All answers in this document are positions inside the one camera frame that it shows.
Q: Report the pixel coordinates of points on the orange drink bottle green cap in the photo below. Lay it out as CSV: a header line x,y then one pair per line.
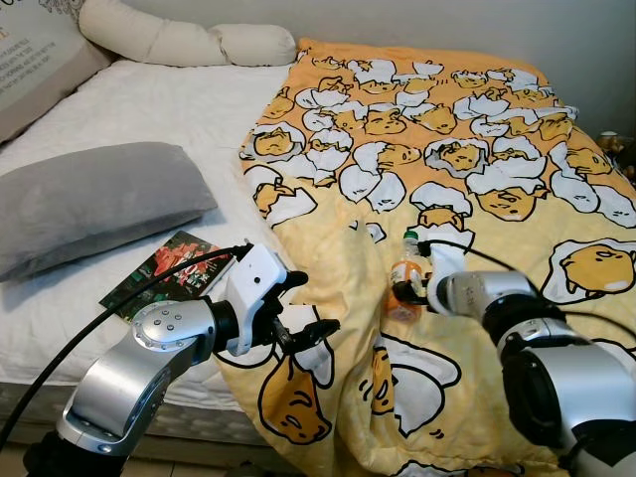
x,y
407,266

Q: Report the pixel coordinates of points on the yellow egg cartoon blanket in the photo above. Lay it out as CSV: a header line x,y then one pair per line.
x,y
447,149

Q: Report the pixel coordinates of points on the grey plush pillow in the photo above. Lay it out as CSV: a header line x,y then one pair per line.
x,y
99,204

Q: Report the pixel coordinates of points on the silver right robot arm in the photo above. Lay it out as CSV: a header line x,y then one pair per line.
x,y
556,383

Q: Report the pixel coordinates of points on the red and green book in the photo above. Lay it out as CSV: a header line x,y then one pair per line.
x,y
164,283

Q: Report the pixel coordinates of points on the white quilted mattress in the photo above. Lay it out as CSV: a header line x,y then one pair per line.
x,y
149,109

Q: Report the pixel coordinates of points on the small figurine ornament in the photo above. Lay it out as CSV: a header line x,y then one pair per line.
x,y
609,146

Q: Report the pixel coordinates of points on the beige knotted bolster pillow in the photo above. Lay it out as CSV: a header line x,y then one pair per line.
x,y
179,40

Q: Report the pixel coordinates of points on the printed grey headboard cushion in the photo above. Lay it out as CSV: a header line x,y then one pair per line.
x,y
40,70

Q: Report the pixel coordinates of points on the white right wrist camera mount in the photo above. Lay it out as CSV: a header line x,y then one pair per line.
x,y
447,263

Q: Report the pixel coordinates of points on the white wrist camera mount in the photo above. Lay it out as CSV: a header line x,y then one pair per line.
x,y
253,288
447,263

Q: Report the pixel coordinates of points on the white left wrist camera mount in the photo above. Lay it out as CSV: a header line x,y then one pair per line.
x,y
253,288

